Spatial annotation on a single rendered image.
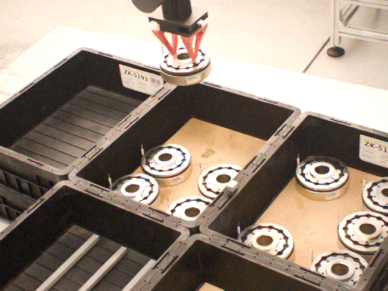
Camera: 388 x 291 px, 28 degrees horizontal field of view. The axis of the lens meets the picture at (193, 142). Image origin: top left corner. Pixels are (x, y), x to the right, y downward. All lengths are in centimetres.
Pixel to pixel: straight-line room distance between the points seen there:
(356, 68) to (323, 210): 201
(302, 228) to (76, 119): 63
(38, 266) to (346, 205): 59
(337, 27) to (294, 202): 204
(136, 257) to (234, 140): 38
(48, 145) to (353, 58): 204
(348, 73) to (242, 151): 183
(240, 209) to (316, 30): 240
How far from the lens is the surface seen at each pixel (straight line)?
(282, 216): 148
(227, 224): 139
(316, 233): 145
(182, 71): 152
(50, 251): 149
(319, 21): 382
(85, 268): 144
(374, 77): 340
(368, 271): 125
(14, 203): 171
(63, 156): 171
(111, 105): 184
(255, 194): 145
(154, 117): 164
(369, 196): 149
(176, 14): 148
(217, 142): 167
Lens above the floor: 184
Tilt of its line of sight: 37 degrees down
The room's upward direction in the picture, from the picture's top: 7 degrees counter-clockwise
